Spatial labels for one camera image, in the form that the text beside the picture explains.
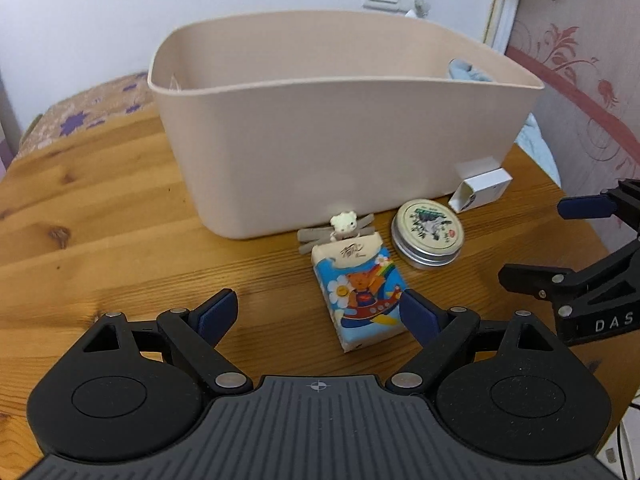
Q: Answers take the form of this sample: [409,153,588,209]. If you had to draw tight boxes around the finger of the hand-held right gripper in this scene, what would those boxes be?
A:
[557,178,640,231]
[498,240,640,307]

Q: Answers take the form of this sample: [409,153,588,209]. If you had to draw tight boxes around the pink plastic storage bin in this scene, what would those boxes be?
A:
[147,8,546,238]

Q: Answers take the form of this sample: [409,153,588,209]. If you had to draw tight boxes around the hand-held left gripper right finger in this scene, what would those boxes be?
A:
[391,289,558,395]

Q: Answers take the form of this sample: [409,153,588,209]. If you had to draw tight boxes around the blue cartoon tissue packet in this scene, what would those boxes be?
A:
[311,232,416,353]

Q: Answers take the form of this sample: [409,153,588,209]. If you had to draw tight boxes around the wardrobe door with floral decal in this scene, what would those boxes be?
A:
[505,0,640,261]

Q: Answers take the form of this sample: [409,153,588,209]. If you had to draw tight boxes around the bear hair clip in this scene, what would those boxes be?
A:
[297,210,376,257]

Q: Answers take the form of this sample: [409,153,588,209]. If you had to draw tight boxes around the white box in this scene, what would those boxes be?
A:
[448,156,513,214]

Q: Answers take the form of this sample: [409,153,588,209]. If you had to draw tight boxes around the floral bed cover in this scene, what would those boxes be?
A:
[17,72,161,161]

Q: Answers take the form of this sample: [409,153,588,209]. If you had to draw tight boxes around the round metal tin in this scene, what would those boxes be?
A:
[390,199,463,270]

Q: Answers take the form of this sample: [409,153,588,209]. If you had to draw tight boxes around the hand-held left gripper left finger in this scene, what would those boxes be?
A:
[80,288,254,395]

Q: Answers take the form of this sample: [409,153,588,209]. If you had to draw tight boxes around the purple and white panel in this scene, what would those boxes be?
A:
[0,77,21,181]

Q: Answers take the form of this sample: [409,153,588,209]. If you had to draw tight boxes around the white door frame strip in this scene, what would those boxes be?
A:
[482,0,526,53]

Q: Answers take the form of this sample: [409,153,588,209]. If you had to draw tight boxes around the light blue blanket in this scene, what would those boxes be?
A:
[515,112,561,183]

